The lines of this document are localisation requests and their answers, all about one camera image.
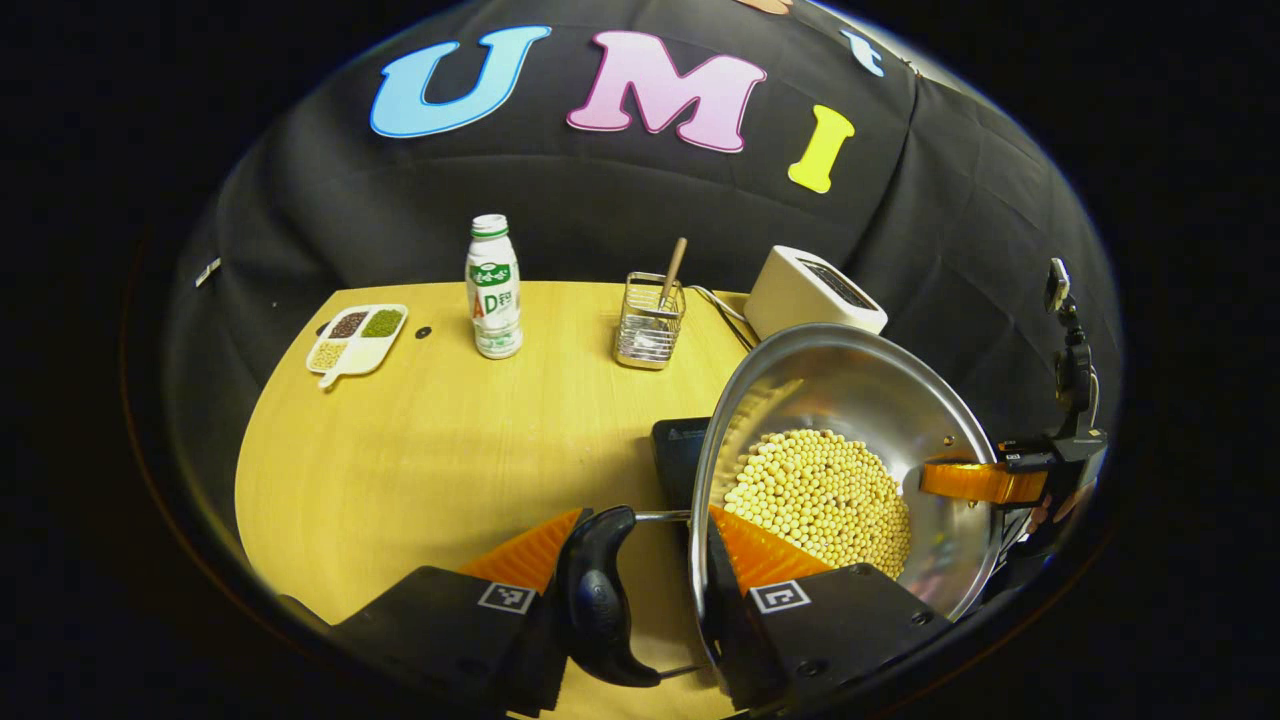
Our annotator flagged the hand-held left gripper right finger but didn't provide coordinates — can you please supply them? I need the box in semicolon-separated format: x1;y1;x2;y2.
698;504;953;713

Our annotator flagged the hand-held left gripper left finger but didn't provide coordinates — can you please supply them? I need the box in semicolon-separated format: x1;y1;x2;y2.
328;506;591;719

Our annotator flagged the stainless steel pot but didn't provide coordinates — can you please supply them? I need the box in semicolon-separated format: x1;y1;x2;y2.
555;322;1004;689

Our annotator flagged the pile of soybeans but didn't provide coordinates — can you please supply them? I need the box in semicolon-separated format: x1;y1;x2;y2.
722;429;913;581

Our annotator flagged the black induction cooktop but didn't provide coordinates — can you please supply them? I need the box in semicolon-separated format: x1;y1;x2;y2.
651;417;713;511

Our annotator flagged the white toaster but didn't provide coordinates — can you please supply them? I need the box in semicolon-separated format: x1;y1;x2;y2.
743;245;889;341

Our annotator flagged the white divided bean plate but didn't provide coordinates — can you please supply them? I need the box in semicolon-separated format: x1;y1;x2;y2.
306;304;410;390

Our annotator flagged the white green-label drink bottle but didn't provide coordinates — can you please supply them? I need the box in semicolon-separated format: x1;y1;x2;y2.
465;214;524;360

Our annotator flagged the wooden stick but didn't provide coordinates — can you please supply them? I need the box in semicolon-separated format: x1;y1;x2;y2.
657;237;689;311

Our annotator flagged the black backdrop cloth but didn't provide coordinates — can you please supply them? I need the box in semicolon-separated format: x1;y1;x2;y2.
165;0;1121;481

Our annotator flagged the wire utensil holder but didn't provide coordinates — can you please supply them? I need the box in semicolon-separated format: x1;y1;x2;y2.
614;271;687;371

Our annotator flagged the black power cable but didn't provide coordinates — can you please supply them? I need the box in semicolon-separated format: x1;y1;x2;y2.
686;285;756;353

